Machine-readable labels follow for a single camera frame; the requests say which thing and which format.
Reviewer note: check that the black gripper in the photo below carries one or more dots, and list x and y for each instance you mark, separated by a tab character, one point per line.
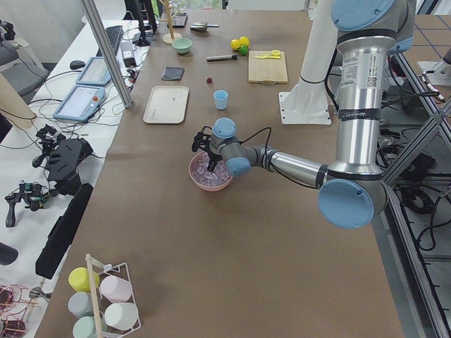
213	156

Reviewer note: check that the steel muddler black tip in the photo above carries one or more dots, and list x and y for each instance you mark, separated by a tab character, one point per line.
231	57

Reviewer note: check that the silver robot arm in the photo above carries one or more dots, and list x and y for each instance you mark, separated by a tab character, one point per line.
364	33

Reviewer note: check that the pink bowl of ice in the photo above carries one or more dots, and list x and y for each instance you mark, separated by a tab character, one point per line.
206	180

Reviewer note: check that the light blue plastic cup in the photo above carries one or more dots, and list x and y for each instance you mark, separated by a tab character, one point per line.
220	99

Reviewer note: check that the wooden cup tree stand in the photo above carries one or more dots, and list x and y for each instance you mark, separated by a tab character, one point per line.
170	37

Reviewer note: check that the metal ice scoop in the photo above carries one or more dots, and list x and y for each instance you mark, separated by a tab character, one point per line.
202	26

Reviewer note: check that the pink cup in rack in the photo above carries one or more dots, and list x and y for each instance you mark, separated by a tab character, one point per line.
116	289

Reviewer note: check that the yellow cup in rack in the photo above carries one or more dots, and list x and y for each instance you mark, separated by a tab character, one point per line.
78	279

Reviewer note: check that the white cup in rack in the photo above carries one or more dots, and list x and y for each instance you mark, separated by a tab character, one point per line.
121	316

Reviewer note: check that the grey cup in rack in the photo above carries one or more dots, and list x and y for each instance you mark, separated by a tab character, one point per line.
80	305

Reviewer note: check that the green cup in rack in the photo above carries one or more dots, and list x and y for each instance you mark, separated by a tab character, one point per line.
85	328

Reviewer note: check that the cream rabbit tray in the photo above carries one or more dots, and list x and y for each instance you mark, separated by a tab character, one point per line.
166	105

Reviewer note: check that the grey folded cloth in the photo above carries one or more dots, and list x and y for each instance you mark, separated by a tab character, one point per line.
172	73

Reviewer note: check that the wooden cutting board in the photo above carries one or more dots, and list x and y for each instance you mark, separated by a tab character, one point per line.
267	71

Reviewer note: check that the green lime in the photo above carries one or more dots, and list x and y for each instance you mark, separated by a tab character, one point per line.
243	50

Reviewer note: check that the yellow lemon near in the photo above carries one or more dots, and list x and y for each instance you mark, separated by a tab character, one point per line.
235	44

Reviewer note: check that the yellow lemon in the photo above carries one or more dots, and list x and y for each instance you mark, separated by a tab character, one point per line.
235	44
244	41

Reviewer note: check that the green ceramic bowl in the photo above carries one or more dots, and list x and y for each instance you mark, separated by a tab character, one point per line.
182	45

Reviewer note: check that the yellow lemon far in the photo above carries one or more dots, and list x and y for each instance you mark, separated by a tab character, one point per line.
244	41

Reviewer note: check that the upper teach pendant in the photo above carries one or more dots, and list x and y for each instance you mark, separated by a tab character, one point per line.
80	103

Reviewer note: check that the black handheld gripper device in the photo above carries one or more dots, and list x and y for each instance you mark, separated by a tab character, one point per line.
63	156

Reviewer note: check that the black keyboard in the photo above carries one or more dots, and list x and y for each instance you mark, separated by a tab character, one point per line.
114	34

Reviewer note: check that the computer mouse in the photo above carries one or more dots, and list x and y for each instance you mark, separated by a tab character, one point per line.
76	64

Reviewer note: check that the black long bar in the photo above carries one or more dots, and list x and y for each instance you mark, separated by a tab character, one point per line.
63	233

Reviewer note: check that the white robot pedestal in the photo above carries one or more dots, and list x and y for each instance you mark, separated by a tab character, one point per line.
307	102

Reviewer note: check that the white wire cup rack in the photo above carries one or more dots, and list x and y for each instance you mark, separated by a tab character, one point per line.
103	302

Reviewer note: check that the aluminium frame post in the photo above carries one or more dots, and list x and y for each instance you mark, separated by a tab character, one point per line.
97	27

